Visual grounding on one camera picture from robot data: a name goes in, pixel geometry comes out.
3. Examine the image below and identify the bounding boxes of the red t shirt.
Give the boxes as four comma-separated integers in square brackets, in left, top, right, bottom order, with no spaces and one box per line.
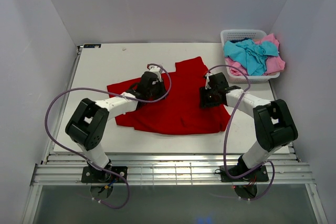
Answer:
[115,57,230,135]

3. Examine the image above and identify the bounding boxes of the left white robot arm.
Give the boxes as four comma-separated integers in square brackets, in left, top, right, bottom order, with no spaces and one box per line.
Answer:
[65,65,166,169]

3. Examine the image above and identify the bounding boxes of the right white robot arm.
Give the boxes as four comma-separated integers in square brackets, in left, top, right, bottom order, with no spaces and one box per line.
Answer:
[199,73,298,180]

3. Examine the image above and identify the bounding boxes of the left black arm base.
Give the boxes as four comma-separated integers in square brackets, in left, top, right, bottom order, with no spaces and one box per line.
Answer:
[81,165,128,184]

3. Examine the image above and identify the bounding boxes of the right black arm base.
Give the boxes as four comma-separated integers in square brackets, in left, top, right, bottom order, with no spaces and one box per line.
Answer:
[214,166,269,182]

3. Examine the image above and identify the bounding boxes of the turquoise t shirt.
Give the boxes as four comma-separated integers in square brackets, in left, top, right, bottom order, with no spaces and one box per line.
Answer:
[224,39,279,76]

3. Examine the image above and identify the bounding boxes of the white plastic basket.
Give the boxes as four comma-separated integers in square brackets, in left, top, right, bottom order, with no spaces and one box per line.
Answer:
[220,29,280,83]

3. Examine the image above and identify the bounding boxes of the pink t shirt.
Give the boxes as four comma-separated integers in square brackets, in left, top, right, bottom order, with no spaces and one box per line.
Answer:
[225,34,286,76]

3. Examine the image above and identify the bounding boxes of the blue white label sticker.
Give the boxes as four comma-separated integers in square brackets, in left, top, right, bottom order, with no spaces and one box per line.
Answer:
[83,44,101,48]

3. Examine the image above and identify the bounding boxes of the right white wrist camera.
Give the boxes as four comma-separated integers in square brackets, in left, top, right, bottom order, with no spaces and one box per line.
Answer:
[204,72,213,90]

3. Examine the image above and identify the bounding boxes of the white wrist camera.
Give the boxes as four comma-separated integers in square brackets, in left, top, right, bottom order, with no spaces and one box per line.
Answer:
[147,63,163,82]
[204,72,213,90]

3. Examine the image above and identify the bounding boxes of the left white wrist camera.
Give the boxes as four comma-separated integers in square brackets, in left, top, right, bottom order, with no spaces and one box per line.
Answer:
[147,63,163,82]

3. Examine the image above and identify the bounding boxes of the aluminium frame rails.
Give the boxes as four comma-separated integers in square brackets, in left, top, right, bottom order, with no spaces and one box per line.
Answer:
[32,43,328,223]

